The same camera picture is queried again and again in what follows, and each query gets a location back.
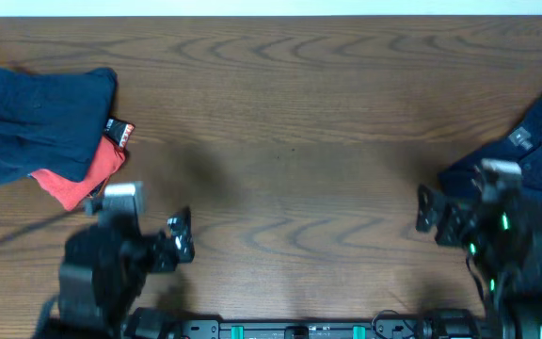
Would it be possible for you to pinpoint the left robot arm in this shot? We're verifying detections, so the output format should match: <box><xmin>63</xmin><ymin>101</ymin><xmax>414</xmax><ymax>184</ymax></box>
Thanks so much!
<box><xmin>33</xmin><ymin>207</ymin><xmax>195</xmax><ymax>339</ymax></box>

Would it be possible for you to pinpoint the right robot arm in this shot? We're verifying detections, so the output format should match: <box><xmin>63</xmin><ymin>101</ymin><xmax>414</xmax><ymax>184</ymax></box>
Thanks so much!
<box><xmin>415</xmin><ymin>186</ymin><xmax>542</xmax><ymax>339</ymax></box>

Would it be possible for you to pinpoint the red folded t-shirt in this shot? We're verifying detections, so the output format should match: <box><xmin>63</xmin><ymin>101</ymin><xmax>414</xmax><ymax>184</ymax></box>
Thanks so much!
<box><xmin>31</xmin><ymin>137</ymin><xmax>125</xmax><ymax>211</ymax></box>

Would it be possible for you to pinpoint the black patterned folded garment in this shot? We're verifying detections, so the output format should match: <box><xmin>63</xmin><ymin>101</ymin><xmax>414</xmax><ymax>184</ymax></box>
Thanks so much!
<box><xmin>104</xmin><ymin>118</ymin><xmax>135</xmax><ymax>150</ymax></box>

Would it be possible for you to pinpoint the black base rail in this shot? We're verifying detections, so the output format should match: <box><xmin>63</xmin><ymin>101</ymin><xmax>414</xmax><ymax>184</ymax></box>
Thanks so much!
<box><xmin>122</xmin><ymin>308</ymin><xmax>488</xmax><ymax>339</ymax></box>

